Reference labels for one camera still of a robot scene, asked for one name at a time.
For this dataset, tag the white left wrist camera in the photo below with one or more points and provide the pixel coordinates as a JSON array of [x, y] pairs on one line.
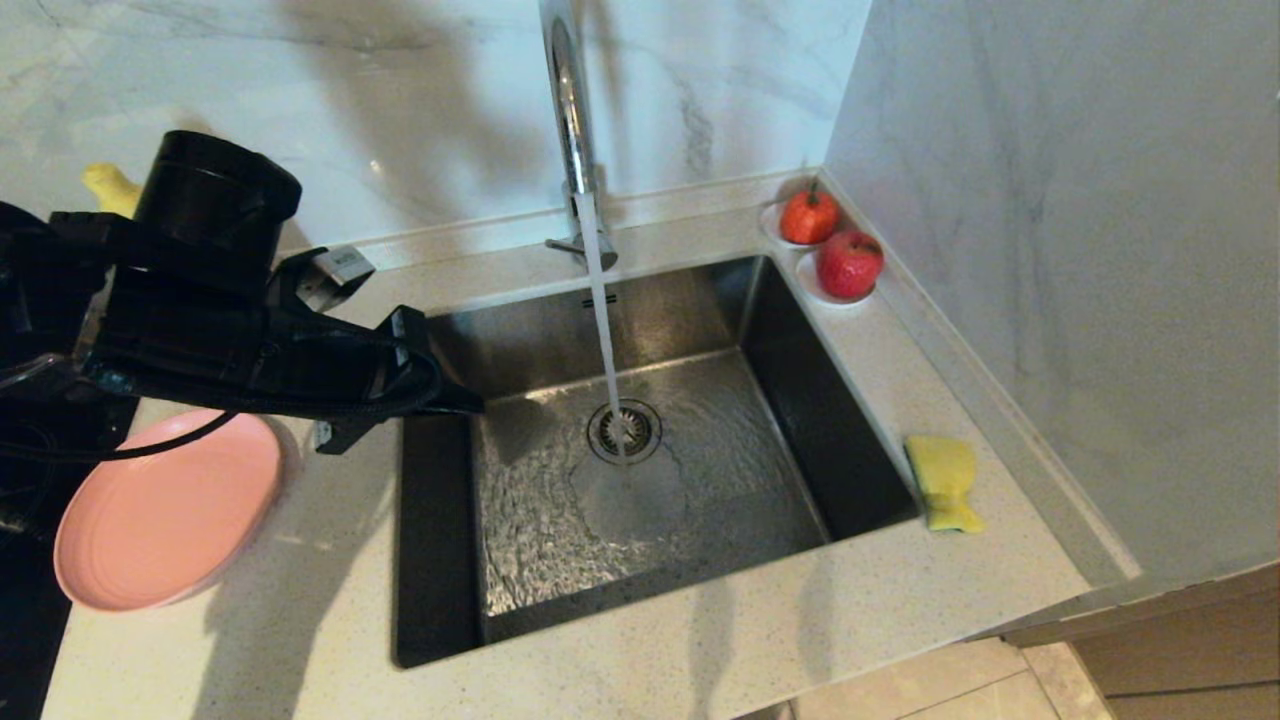
[[340, 270]]

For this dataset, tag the running tap water stream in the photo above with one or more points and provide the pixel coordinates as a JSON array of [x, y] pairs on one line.
[[603, 320]]

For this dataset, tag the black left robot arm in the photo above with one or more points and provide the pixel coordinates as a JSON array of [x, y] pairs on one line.
[[150, 300]]

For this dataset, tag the black induction cooktop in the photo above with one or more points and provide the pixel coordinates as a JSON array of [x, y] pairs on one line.
[[25, 620]]

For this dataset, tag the orange dish soap bottle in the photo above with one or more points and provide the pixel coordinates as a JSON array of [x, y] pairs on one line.
[[110, 188]]

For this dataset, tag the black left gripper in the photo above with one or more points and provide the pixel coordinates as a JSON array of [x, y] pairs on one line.
[[340, 370]]

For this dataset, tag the small white dish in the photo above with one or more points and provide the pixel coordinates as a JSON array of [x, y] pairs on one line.
[[810, 285], [770, 225]]

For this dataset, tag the stainless steel sink basin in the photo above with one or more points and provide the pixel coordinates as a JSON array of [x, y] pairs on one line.
[[800, 400]]

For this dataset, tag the pink round plate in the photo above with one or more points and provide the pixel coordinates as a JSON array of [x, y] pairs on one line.
[[170, 520]]

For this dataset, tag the chrome kitchen faucet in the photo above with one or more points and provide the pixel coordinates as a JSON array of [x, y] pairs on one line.
[[570, 110]]

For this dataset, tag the yellow fish-shaped sponge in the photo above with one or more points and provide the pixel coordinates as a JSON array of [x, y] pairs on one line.
[[944, 472]]

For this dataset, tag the red apple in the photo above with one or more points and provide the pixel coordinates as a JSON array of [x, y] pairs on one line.
[[850, 265]]

